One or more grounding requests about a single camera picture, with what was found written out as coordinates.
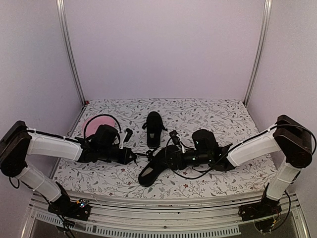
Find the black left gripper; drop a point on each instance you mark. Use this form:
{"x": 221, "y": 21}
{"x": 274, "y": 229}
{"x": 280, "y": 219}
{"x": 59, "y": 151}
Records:
{"x": 125, "y": 160}

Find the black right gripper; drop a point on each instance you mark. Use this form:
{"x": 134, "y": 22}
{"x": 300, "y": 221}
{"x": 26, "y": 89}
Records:
{"x": 174, "y": 156}

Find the black canvas shoe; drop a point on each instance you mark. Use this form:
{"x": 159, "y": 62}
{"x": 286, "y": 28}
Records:
{"x": 165, "y": 159}
{"x": 154, "y": 126}

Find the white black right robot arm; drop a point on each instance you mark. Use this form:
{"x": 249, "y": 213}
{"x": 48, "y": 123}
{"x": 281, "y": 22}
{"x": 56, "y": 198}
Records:
{"x": 297, "y": 143}

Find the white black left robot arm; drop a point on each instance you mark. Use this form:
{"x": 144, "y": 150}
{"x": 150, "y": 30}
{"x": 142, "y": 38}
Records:
{"x": 21, "y": 141}

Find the pink plastic plate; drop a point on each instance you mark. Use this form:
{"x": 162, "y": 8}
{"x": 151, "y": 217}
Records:
{"x": 95, "y": 123}

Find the floral patterned table mat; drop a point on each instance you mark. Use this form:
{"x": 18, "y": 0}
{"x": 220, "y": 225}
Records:
{"x": 227, "y": 119}

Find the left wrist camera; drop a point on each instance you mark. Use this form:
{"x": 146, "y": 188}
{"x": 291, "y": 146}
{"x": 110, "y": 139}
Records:
{"x": 125, "y": 137}

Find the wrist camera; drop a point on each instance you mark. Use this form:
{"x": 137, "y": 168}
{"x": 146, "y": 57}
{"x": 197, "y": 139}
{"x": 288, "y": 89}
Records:
{"x": 125, "y": 137}
{"x": 176, "y": 139}

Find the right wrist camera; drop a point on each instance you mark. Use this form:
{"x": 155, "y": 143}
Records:
{"x": 176, "y": 139}

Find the aluminium front rail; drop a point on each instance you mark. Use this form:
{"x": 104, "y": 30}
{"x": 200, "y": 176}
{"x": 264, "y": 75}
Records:
{"x": 209, "y": 217}

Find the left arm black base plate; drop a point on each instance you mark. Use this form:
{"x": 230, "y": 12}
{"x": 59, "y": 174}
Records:
{"x": 71, "y": 208}

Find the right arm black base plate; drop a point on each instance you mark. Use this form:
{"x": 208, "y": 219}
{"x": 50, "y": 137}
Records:
{"x": 263, "y": 208}

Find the left aluminium frame post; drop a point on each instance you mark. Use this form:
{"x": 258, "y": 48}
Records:
{"x": 69, "y": 51}

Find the aluminium frame post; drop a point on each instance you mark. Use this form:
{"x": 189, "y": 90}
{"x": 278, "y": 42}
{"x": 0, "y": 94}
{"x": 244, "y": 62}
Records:
{"x": 69, "y": 51}
{"x": 259, "y": 52}

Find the right aluminium frame post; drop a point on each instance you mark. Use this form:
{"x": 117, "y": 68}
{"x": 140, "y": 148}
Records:
{"x": 259, "y": 52}

